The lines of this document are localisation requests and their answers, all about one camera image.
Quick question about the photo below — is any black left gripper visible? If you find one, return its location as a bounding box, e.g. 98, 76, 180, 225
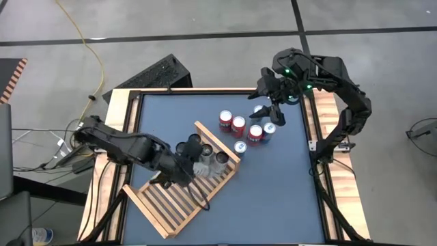
153, 139, 204, 188

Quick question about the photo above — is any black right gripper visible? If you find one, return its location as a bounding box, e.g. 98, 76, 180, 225
247, 67, 305, 128

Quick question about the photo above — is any wooden slatted shelf rack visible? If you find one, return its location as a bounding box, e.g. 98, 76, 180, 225
122, 120, 242, 239

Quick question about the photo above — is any blue silver Red Bull can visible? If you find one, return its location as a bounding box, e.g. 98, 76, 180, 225
261, 122, 277, 144
234, 140, 248, 158
251, 105, 266, 126

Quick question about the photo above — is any red Fanta can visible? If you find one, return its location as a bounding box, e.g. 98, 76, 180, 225
246, 124, 264, 147
231, 115, 246, 139
218, 109, 234, 133

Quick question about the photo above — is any black power strip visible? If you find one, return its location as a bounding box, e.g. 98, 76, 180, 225
55, 146, 85, 167

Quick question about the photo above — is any grey floor box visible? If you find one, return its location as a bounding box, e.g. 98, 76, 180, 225
406, 121, 437, 141

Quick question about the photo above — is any white blue plastic container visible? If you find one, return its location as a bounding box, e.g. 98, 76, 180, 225
32, 227, 55, 246

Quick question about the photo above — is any black mat with orange stripes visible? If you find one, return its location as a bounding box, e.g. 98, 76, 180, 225
0, 57, 28, 105

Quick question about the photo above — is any yellow cable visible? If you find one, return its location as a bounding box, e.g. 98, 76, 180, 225
54, 0, 105, 159

